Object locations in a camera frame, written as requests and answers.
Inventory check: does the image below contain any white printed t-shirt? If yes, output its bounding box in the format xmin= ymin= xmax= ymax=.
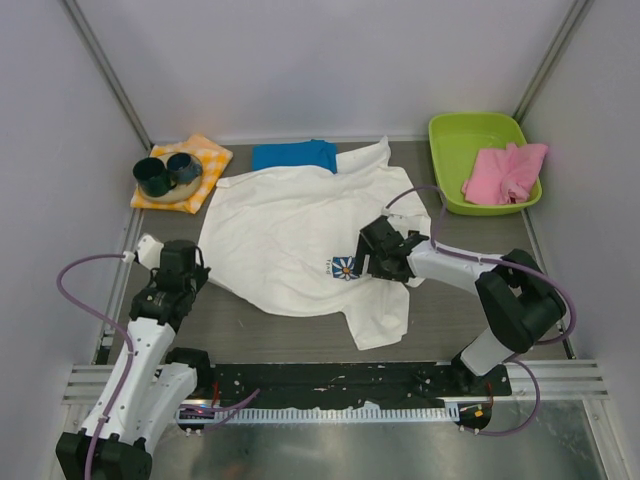
xmin=198 ymin=138 xmax=431 ymax=350

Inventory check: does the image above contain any green plastic basin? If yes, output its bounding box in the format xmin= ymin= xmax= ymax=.
xmin=429 ymin=112 xmax=542 ymax=216

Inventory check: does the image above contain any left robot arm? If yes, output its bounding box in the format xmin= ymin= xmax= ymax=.
xmin=56 ymin=235 xmax=213 ymax=479

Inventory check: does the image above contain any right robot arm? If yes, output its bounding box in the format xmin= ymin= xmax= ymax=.
xmin=354 ymin=215 xmax=567 ymax=395

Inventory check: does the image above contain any beige ceramic plate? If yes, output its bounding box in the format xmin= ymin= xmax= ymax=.
xmin=136 ymin=153 xmax=204 ymax=204

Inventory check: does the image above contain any dark blue mug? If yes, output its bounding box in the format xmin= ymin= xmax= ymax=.
xmin=166 ymin=152 xmax=203 ymax=185

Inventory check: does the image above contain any dark green mug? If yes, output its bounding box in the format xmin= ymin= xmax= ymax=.
xmin=132 ymin=157 xmax=175 ymax=198

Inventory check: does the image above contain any folded blue t-shirt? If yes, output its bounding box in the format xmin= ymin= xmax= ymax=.
xmin=251 ymin=140 xmax=337 ymax=174

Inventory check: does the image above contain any orange checkered cloth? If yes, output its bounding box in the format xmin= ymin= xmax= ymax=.
xmin=130 ymin=134 xmax=233 ymax=214

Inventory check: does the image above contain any pink t-shirt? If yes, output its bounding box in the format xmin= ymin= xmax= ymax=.
xmin=461 ymin=143 xmax=549 ymax=206

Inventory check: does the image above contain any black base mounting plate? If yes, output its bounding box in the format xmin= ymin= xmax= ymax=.
xmin=194 ymin=362 xmax=512 ymax=410

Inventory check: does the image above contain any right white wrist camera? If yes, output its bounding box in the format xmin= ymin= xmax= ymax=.
xmin=383 ymin=213 xmax=407 ymax=237

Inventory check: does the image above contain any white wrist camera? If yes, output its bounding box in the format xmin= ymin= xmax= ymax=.
xmin=122 ymin=234 xmax=164 ymax=271
xmin=383 ymin=213 xmax=407 ymax=237

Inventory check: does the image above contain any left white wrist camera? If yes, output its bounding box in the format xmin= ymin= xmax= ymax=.
xmin=122 ymin=234 xmax=164 ymax=271

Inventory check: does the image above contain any white slotted cable duct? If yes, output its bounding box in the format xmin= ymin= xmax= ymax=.
xmin=228 ymin=403 xmax=459 ymax=425

